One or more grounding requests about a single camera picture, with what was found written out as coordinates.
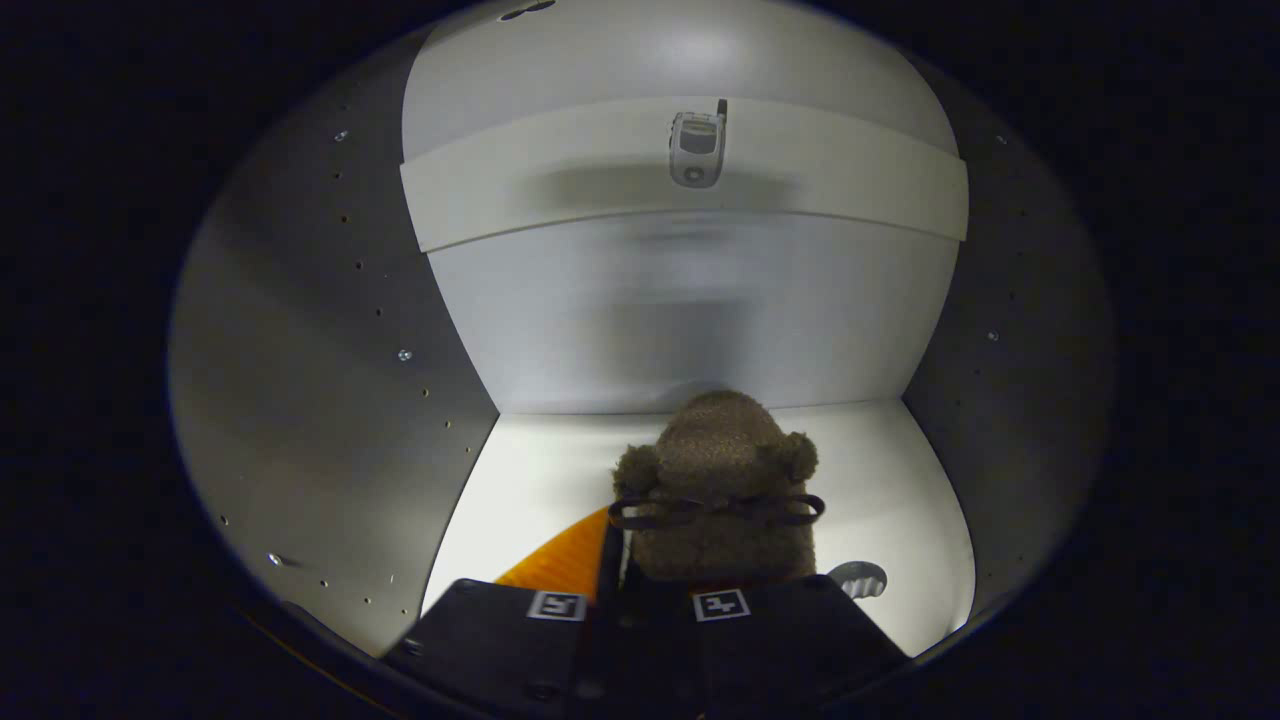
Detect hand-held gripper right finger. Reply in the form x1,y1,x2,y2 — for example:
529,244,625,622
612,573,911,713

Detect grey shoe cabinet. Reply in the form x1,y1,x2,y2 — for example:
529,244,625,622
168,0,1116,663

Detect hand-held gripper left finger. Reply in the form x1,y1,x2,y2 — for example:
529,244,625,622
380,507,613,706

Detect brown fuzzy shoe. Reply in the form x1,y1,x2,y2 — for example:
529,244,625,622
608,390,827,586

